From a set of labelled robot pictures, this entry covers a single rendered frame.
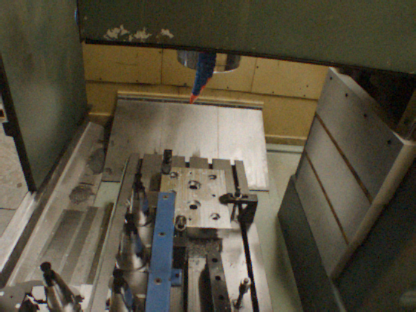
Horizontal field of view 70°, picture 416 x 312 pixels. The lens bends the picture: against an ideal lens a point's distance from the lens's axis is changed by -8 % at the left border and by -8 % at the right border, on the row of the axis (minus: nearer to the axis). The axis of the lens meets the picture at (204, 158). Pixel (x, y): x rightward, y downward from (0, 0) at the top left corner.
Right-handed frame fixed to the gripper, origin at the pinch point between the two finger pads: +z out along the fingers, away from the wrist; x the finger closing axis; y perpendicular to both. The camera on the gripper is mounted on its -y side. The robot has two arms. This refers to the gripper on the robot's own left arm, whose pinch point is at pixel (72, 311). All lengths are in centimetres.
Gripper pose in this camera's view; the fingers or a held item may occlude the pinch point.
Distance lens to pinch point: 60.5
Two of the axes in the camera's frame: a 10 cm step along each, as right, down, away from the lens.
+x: 0.3, 6.0, -8.0
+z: 10.0, 0.5, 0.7
